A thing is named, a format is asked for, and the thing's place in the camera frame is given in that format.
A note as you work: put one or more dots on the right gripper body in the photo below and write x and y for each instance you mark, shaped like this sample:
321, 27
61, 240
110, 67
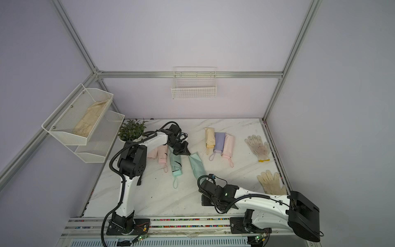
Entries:
208, 200

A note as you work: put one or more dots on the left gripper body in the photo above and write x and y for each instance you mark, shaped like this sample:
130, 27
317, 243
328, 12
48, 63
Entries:
179, 147

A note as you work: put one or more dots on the pink umbrella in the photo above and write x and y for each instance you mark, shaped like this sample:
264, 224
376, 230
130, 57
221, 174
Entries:
162, 154
228, 149

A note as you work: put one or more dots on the teal umbrella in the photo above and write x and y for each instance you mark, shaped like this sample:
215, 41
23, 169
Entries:
176, 166
197, 166

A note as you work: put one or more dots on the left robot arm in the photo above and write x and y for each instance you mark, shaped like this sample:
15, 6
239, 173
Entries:
130, 163

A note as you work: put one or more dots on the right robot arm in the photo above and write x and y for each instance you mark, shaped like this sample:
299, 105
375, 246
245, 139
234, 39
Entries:
263, 213

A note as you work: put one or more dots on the yellow umbrella in sleeve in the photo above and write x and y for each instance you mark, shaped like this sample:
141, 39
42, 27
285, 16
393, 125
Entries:
210, 139

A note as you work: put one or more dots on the purple umbrella in sleeve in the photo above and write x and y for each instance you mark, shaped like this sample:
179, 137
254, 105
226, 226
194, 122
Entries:
219, 146

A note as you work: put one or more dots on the potted green plant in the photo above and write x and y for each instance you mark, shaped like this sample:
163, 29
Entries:
131, 130

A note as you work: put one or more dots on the cream work glove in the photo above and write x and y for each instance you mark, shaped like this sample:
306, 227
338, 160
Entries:
271, 183

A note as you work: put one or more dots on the white dotted work glove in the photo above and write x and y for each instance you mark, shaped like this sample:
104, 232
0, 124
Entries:
258, 147

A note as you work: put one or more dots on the white two-tier mesh shelf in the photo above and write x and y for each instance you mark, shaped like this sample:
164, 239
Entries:
96, 147

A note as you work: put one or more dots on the beige gloves in shelf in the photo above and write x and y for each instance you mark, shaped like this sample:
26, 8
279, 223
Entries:
86, 124

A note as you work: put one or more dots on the white wire wall basket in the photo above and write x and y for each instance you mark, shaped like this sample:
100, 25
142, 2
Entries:
194, 82

